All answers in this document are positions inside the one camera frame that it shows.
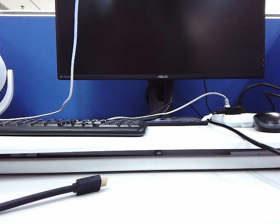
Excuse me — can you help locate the black monitor stand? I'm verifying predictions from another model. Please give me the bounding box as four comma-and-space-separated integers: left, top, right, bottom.
146, 80, 175, 118

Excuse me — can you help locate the black ASUS monitor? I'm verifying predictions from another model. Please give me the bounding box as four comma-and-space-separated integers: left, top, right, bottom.
55, 0, 266, 81

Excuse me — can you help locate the white desk fan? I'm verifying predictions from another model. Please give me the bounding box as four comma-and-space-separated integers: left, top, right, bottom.
0, 41, 14, 119

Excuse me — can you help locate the black power adapter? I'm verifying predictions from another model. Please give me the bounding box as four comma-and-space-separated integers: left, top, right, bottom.
216, 106, 243, 115

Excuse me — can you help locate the thin black cable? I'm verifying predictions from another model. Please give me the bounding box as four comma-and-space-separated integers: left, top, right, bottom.
203, 79, 213, 115
144, 98, 203, 118

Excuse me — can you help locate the black computer mouse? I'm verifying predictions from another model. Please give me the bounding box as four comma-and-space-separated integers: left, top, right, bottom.
252, 111, 280, 133

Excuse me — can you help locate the black curved power cable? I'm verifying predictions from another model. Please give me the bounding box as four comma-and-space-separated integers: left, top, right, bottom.
237, 83, 280, 108

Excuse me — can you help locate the white power strip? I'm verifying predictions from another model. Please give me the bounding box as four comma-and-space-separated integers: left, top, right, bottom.
201, 112, 256, 128

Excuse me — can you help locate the white Type-C charging cable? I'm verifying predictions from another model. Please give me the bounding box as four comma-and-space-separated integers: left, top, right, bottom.
0, 0, 80, 121

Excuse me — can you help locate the thick black cable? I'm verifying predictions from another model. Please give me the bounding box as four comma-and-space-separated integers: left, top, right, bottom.
206, 118, 280, 163

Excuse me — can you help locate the black mouse cable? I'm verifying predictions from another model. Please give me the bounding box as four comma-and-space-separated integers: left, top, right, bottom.
263, 91, 280, 113

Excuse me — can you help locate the black HDMI cable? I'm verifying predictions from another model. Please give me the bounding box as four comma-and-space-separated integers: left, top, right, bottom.
0, 174, 109, 215

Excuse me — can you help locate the black keyboard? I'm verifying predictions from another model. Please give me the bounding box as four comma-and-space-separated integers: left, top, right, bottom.
0, 118, 148, 137

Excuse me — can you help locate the blue office partition panel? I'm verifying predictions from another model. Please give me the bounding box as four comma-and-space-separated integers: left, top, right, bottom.
0, 11, 280, 120

